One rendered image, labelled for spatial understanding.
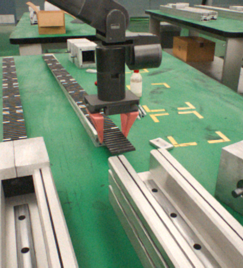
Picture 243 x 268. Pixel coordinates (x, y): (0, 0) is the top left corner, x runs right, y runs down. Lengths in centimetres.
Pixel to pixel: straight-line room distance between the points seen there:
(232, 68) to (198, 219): 257
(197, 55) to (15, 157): 386
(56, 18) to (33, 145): 203
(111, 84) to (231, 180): 28
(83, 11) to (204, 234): 40
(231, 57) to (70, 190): 247
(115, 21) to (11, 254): 40
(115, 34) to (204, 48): 371
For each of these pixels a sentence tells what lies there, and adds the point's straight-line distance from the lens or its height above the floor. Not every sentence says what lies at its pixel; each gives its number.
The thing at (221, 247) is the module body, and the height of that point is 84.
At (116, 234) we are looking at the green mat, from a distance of 49.
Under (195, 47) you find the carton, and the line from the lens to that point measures 422.
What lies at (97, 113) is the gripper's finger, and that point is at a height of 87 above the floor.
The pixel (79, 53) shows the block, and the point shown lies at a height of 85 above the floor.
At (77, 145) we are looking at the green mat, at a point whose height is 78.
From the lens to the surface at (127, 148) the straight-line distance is 64.
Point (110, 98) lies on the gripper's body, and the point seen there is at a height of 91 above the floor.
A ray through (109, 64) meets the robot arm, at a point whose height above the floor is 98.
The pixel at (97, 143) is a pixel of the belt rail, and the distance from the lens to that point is 72.
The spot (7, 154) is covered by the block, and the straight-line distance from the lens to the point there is 52.
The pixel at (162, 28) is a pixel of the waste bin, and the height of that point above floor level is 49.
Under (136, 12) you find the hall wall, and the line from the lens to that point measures 1175.
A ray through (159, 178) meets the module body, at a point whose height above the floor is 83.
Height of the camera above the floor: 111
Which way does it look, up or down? 26 degrees down
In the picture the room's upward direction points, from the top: straight up
